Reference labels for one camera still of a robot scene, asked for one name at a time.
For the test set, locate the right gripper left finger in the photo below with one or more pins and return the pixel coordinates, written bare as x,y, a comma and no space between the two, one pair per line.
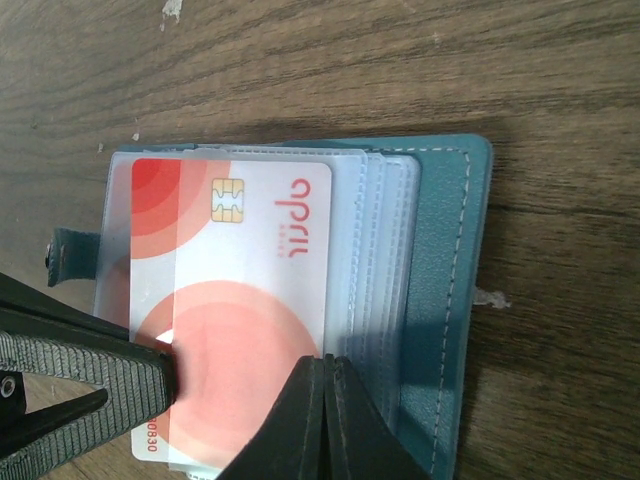
288,445

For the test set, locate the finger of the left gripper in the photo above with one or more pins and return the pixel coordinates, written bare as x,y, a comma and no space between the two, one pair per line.
131,384
22,298

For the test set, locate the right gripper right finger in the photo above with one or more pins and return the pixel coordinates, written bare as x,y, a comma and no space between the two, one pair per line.
356,442

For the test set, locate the blue card holder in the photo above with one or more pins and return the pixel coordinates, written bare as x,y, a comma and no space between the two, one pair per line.
406,224

